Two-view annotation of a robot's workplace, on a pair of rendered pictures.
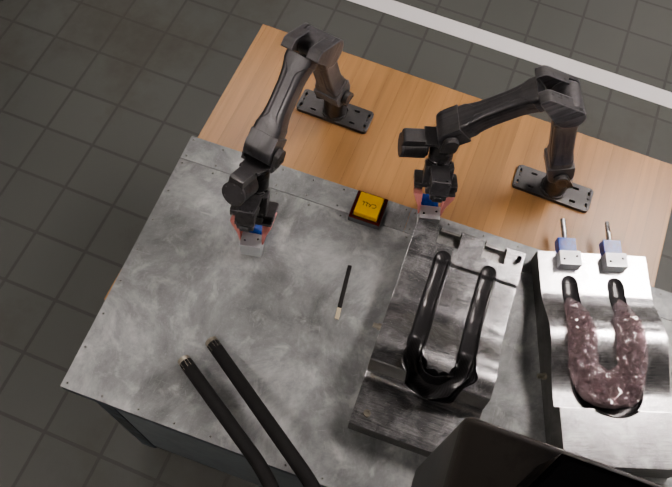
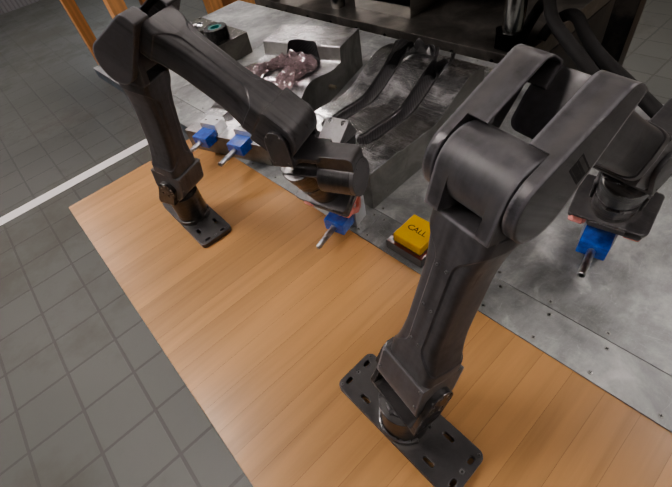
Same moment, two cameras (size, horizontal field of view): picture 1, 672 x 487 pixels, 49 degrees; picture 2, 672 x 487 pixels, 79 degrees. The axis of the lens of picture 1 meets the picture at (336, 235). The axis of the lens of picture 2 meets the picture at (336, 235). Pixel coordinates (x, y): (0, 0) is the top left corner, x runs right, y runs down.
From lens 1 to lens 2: 1.68 m
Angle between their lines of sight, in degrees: 64
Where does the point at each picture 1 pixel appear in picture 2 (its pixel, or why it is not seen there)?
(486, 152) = (225, 274)
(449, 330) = (395, 89)
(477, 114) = (251, 76)
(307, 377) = not seen: hidden behind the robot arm
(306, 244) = not seen: hidden behind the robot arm
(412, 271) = (404, 136)
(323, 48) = (507, 66)
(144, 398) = not seen: outside the picture
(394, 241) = (399, 207)
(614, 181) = (134, 209)
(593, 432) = (327, 37)
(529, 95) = (178, 17)
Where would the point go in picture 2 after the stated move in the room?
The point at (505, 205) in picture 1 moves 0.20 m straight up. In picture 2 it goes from (254, 214) to (221, 135)
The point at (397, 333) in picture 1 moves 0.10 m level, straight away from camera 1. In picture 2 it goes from (449, 78) to (419, 99)
